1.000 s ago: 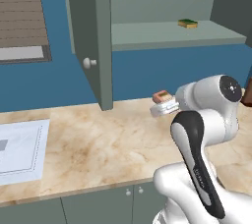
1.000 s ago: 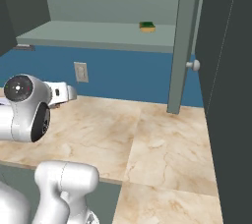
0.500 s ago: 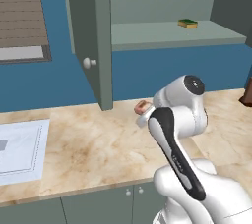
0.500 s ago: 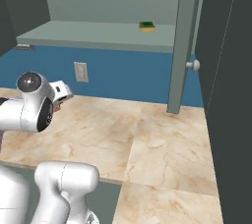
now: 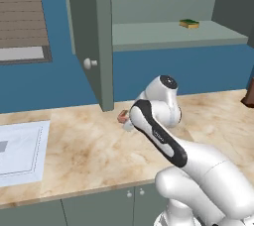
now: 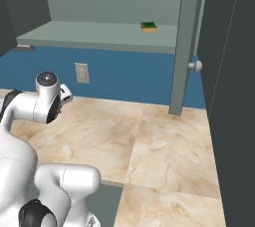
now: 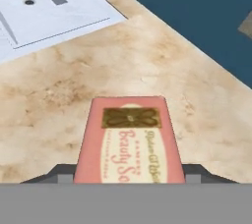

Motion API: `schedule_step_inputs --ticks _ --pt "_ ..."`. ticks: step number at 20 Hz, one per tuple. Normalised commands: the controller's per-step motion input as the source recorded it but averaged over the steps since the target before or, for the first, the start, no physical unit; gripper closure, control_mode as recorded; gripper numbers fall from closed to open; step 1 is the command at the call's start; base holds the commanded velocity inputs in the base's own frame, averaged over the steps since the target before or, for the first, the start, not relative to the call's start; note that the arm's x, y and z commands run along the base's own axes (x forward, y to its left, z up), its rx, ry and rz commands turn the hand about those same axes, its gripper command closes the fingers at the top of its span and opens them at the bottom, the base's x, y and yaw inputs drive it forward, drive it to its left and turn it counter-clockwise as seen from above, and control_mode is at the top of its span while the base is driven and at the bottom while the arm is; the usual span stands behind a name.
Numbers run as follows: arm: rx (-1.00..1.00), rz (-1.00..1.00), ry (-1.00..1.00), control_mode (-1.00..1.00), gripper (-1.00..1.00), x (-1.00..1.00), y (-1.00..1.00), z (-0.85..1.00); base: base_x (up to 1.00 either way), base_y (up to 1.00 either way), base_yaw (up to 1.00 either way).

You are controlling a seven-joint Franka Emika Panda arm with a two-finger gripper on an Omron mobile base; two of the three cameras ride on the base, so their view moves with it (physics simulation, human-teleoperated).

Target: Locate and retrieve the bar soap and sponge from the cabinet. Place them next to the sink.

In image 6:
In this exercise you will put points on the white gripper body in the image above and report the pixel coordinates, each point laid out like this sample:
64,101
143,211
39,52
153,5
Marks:
65,93

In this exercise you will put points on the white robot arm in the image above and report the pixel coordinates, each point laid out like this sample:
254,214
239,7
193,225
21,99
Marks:
20,171

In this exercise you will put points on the grey-green open cabinet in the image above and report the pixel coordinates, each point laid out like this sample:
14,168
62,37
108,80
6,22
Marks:
109,12

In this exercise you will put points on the dark grey cabinet door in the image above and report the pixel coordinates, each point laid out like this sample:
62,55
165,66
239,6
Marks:
20,8

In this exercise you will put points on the green and yellow sponge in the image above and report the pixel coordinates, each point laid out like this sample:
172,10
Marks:
148,27

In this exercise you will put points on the grey-green cabinet door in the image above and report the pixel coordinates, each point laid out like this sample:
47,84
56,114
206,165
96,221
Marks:
184,42

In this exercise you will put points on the dark grey tall cabinet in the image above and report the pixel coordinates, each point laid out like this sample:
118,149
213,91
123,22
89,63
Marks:
229,98

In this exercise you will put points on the white round door knob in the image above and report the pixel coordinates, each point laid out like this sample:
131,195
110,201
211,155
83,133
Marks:
196,66

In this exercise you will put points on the white wall outlet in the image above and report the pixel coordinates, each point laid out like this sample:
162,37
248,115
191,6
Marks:
82,73

